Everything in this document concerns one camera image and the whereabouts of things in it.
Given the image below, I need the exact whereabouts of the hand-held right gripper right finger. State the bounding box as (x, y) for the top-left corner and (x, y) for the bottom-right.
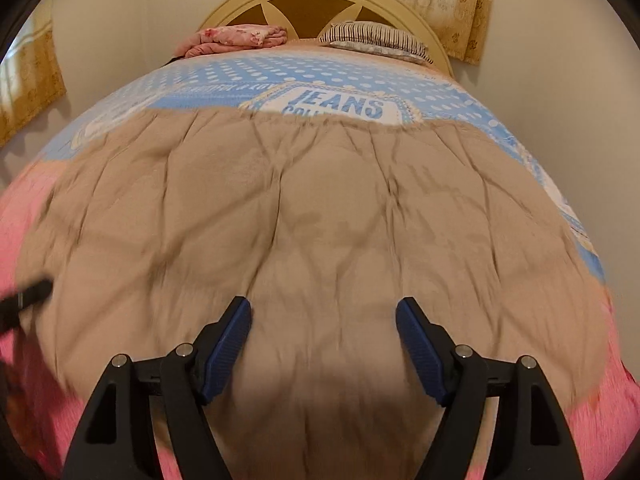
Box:
(395, 297), (585, 480)

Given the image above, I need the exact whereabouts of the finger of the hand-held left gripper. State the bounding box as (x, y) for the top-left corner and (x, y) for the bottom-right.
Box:
(0, 279), (54, 333)

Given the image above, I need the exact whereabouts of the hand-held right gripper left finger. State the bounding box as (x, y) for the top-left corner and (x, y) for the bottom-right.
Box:
(61, 296), (252, 480)

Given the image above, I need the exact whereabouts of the beige quilted puffer jacket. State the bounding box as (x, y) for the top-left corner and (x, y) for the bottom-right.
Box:
(14, 105), (612, 480)

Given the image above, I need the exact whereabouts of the yellow floral curtain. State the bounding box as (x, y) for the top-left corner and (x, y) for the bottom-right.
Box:
(272, 0), (497, 66)
(0, 7), (68, 148)

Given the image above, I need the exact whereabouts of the patchwork printed bedsheet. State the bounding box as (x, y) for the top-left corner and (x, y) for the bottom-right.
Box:
(0, 45), (640, 480)

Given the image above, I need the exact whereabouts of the pink floral folded blanket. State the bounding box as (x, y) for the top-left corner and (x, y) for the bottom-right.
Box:
(172, 23), (290, 60)

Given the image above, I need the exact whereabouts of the striped pillow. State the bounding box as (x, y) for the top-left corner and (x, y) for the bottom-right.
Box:
(318, 20), (435, 65)

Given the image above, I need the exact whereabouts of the cream wooden headboard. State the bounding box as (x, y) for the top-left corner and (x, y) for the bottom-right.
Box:
(197, 0), (455, 78)

